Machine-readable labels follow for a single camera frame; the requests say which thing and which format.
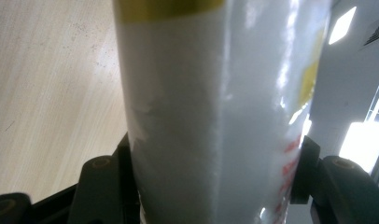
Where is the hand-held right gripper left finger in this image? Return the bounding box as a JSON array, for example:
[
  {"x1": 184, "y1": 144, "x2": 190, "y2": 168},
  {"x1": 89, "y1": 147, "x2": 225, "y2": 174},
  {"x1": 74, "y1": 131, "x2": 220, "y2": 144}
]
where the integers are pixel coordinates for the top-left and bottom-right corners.
[{"x1": 112, "y1": 132, "x2": 141, "y2": 224}]

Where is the ceiling air vent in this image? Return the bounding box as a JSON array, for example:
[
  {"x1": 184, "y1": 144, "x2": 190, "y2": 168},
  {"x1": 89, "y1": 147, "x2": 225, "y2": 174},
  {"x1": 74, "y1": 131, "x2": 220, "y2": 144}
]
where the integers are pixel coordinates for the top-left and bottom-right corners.
[{"x1": 363, "y1": 17, "x2": 379, "y2": 47}]

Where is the ceiling light panel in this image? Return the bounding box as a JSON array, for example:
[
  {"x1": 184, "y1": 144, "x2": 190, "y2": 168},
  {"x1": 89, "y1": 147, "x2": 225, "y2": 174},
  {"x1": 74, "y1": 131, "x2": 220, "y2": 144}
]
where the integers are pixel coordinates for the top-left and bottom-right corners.
[
  {"x1": 328, "y1": 6, "x2": 358, "y2": 46},
  {"x1": 338, "y1": 120, "x2": 379, "y2": 174}
]

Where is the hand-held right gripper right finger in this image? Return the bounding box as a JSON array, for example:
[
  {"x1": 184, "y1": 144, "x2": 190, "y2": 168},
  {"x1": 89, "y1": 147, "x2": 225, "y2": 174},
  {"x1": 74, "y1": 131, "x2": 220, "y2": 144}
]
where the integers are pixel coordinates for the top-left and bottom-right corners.
[{"x1": 289, "y1": 134, "x2": 321, "y2": 205}]

